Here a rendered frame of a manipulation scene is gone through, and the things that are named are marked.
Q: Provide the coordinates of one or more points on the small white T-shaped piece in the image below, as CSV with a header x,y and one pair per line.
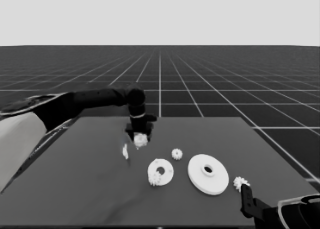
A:
x,y
125,152

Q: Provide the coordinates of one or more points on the small white toothed gear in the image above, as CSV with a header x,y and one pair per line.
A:
x,y
174,153

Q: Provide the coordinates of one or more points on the white round carrier with pins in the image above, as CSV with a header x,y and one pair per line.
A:
x,y
167,171

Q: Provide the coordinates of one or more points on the large thick white disc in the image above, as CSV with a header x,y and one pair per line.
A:
x,y
200,175

